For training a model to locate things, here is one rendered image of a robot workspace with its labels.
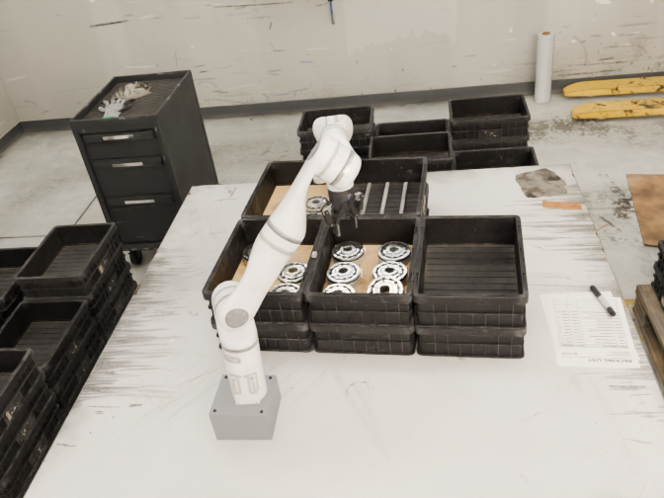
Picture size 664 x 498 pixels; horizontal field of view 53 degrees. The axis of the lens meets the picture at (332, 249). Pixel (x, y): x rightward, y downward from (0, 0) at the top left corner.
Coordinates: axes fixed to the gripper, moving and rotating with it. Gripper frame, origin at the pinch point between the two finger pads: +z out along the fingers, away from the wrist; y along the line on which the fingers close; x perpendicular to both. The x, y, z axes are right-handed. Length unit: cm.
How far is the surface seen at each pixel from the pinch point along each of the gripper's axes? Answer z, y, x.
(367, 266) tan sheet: 17.7, 6.0, 0.2
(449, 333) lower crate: 20.2, 5.4, -37.0
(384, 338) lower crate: 23.8, -6.6, -23.5
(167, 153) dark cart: 32, 3, 158
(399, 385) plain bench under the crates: 30.4, -11.3, -35.0
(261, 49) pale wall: 51, 140, 310
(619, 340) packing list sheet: 30, 45, -63
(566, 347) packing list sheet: 30, 33, -55
